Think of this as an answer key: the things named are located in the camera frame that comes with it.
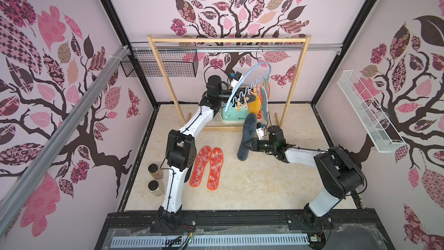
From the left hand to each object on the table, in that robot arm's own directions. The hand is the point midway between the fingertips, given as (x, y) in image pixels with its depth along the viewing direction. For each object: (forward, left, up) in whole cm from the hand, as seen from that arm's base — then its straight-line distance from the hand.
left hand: (252, 99), depth 77 cm
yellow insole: (+4, -3, -10) cm, 11 cm away
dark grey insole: (-7, 0, -17) cm, 18 cm away
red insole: (+8, -8, -20) cm, 23 cm away
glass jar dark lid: (-24, +46, -25) cm, 58 cm away
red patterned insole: (-12, +25, -33) cm, 43 cm away
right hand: (-10, +4, -24) cm, 26 cm away
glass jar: (-31, +44, -23) cm, 59 cm away
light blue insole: (+8, -9, -9) cm, 15 cm away
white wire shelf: (-11, -55, -6) cm, 56 cm away
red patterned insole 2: (-15, +18, -33) cm, 40 cm away
